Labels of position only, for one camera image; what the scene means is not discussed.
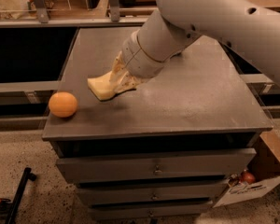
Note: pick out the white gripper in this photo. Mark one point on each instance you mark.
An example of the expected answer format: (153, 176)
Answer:
(137, 59)

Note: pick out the yellow sponge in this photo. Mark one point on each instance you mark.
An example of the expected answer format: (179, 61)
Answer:
(103, 87)

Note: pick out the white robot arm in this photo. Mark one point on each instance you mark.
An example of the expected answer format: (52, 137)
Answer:
(250, 31)

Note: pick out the orange fruit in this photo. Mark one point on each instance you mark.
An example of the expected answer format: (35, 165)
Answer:
(63, 104)

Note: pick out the grey drawer cabinet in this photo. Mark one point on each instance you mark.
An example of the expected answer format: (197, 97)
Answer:
(197, 120)

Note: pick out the top drawer brass knob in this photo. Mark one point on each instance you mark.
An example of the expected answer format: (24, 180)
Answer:
(157, 171)

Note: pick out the drawer brass knob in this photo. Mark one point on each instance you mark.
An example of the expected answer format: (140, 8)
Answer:
(154, 197)
(157, 171)

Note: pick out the middle drawer brass knob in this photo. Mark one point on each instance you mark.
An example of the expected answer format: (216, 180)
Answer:
(154, 197)

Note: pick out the black metal stand leg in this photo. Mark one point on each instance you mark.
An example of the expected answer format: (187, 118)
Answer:
(27, 175)

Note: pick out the red onion in box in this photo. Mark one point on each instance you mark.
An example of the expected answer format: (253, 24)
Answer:
(247, 177)

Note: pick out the cardboard box with items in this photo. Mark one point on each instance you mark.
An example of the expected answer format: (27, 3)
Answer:
(265, 167)

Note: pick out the metal railing frame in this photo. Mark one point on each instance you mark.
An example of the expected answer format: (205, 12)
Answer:
(73, 12)

